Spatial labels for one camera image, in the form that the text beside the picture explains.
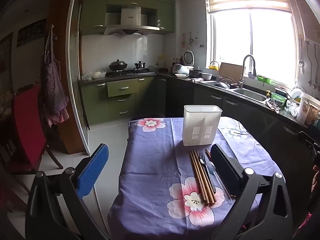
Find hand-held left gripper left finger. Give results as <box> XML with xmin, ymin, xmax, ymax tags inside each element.
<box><xmin>25</xmin><ymin>144</ymin><xmax>110</xmax><ymax>240</ymax></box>

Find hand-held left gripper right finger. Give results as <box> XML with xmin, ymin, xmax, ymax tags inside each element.
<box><xmin>210</xmin><ymin>144</ymin><xmax>294</xmax><ymax>240</ymax></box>

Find silver spoon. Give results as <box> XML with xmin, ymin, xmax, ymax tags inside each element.
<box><xmin>209</xmin><ymin>161</ymin><xmax>232</xmax><ymax>204</ymax></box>

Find dark metal fork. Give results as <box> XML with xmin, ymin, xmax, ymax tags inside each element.
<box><xmin>199</xmin><ymin>152</ymin><xmax>217</xmax><ymax>194</ymax></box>

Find white plastic utensil holder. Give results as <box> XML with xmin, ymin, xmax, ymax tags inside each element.
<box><xmin>184</xmin><ymin>105</ymin><xmax>223</xmax><ymax>147</ymax></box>

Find person's right hand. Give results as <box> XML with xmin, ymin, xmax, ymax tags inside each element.
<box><xmin>311</xmin><ymin>164</ymin><xmax>320</xmax><ymax>195</ymax></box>

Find white plastic jar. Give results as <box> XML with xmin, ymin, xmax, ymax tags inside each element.
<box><xmin>296</xmin><ymin>97</ymin><xmax>311</xmax><ymax>125</ymax></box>

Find crumpled foil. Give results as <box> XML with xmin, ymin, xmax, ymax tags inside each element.
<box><xmin>285</xmin><ymin>100</ymin><xmax>300</xmax><ymax>117</ymax></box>

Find green plastic basin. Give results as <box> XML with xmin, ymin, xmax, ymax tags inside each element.
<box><xmin>271</xmin><ymin>92</ymin><xmax>288</xmax><ymax>107</ymax></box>

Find purple floral tablecloth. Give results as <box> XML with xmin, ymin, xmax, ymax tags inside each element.
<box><xmin>107</xmin><ymin>117</ymin><xmax>285</xmax><ymax>240</ymax></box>

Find dark base cabinets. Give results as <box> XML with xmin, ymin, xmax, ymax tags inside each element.
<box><xmin>157</xmin><ymin>76</ymin><xmax>320</xmax><ymax>198</ymax></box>

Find green base cabinets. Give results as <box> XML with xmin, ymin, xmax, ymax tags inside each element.
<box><xmin>79</xmin><ymin>76</ymin><xmax>166</xmax><ymax>128</ymax></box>

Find steel sink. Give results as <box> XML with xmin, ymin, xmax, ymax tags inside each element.
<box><xmin>204</xmin><ymin>80</ymin><xmax>270</xmax><ymax>103</ymax></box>

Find hanging steel ladles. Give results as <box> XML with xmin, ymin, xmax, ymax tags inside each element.
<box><xmin>298</xmin><ymin>39</ymin><xmax>320</xmax><ymax>91</ymax></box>

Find red chair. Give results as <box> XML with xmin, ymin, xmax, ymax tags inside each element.
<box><xmin>10</xmin><ymin>84</ymin><xmax>64</xmax><ymax>179</ymax></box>

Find checkered apron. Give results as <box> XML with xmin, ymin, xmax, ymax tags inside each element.
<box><xmin>41</xmin><ymin>26</ymin><xmax>70</xmax><ymax>126</ymax></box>

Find white plastic bags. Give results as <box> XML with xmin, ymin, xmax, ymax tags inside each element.
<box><xmin>82</xmin><ymin>70</ymin><xmax>107</xmax><ymax>81</ymax></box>

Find small steel faucet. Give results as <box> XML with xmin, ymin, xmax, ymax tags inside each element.
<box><xmin>209</xmin><ymin>61</ymin><xmax>222</xmax><ymax>82</ymax></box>

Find window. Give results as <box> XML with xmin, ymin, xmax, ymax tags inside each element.
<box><xmin>206</xmin><ymin>7</ymin><xmax>302</xmax><ymax>88</ymax></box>

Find wooden cutting board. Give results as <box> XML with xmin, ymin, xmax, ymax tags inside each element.
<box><xmin>219</xmin><ymin>62</ymin><xmax>243</xmax><ymax>81</ymax></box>

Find tall steel faucet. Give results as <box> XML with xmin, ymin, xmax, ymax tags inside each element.
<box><xmin>237</xmin><ymin>54</ymin><xmax>257</xmax><ymax>88</ymax></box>

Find gas stove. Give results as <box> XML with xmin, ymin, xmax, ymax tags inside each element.
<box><xmin>107</xmin><ymin>69</ymin><xmax>156</xmax><ymax>77</ymax></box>

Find black wok with lid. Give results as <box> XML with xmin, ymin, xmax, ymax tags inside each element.
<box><xmin>109</xmin><ymin>59</ymin><xmax>128</xmax><ymax>72</ymax></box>

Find white rice cooker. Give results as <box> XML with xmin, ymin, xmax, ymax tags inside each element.
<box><xmin>172</xmin><ymin>51</ymin><xmax>195</xmax><ymax>76</ymax></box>

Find steel range hood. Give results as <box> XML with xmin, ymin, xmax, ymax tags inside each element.
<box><xmin>103</xmin><ymin>6</ymin><xmax>160</xmax><ymax>36</ymax></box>

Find dark wall picture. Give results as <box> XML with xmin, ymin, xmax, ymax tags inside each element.
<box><xmin>17</xmin><ymin>18</ymin><xmax>47</xmax><ymax>47</ymax></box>

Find green wall cabinets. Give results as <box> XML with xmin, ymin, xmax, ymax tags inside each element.
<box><xmin>79</xmin><ymin>0</ymin><xmax>175</xmax><ymax>36</ymax></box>

